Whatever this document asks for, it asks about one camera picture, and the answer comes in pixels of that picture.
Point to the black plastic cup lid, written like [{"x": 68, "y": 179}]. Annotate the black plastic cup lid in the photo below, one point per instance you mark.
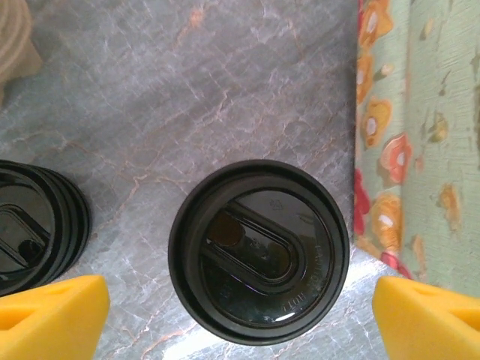
[{"x": 262, "y": 262}]

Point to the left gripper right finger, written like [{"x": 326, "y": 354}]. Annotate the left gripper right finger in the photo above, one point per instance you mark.
[{"x": 431, "y": 326}]

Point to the black plastic lid stack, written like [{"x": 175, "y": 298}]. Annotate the black plastic lid stack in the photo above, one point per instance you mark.
[{"x": 37, "y": 225}]

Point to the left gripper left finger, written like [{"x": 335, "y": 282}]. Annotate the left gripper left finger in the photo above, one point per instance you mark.
[{"x": 48, "y": 322}]

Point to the green floral paper bag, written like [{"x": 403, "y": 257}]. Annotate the green floral paper bag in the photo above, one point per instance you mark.
[{"x": 420, "y": 112}]

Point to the brown pulp cup carrier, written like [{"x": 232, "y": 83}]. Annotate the brown pulp cup carrier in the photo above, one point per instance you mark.
[{"x": 15, "y": 37}]

